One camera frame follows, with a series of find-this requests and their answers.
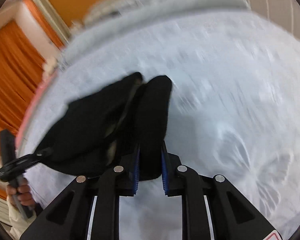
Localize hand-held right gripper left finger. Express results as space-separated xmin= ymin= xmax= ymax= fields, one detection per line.
xmin=20 ymin=144 xmax=141 ymax=240

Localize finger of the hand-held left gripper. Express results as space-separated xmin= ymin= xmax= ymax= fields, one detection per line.
xmin=16 ymin=151 xmax=45 ymax=168

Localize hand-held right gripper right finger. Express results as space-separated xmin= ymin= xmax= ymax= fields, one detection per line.
xmin=161 ymin=141 xmax=278 ymax=240

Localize black pants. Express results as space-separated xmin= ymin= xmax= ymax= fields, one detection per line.
xmin=36 ymin=72 xmax=173 ymax=181

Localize person's left forearm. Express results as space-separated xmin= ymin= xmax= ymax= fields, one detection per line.
xmin=8 ymin=204 xmax=37 ymax=236

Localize person's left hand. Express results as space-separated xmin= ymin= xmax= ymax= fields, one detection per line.
xmin=6 ymin=177 xmax=37 ymax=211

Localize pink blanket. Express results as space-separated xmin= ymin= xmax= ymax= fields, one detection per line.
xmin=19 ymin=70 xmax=58 ymax=144

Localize wide orange curtain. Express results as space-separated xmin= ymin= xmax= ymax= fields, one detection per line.
xmin=0 ymin=20 xmax=47 ymax=153

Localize white flower plush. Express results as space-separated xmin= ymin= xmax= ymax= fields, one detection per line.
xmin=42 ymin=57 xmax=58 ymax=76

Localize bed with butterfly print sheet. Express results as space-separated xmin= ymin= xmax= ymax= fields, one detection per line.
xmin=17 ymin=10 xmax=300 ymax=240

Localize narrow orange curtain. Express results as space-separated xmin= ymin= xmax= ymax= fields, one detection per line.
xmin=22 ymin=0 xmax=66 ymax=50

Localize grey duvet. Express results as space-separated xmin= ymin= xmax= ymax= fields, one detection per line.
xmin=62 ymin=0 xmax=251 ymax=63

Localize beige padded headboard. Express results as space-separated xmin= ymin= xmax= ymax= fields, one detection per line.
xmin=83 ymin=0 xmax=199 ymax=23

